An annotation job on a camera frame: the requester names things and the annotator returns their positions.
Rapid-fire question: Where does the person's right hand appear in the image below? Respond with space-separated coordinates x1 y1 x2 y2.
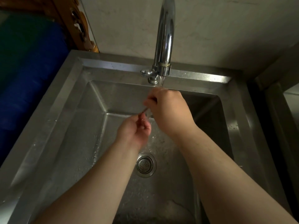
143 87 199 138

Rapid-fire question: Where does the person's left hand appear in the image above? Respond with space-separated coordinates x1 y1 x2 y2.
115 113 152 151

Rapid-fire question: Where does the person's left forearm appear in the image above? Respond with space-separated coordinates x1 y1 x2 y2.
33 139 139 224

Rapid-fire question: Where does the person's right forearm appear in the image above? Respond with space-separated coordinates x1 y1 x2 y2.
174 125 297 224

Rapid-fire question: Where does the round metal drain strainer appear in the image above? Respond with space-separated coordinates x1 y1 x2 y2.
135 152 157 178

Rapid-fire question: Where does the chrome faucet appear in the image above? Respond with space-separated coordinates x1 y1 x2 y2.
140 0 176 86

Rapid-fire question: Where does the stainless steel sink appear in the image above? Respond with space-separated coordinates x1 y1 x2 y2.
0 49 292 224

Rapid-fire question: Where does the carved wooden furniture piece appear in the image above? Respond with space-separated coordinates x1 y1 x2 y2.
0 0 99 53

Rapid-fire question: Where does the blue plastic barrel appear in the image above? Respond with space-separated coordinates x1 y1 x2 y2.
0 10 70 166

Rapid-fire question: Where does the grey metal cabinet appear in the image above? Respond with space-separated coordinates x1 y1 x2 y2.
248 42 299 222

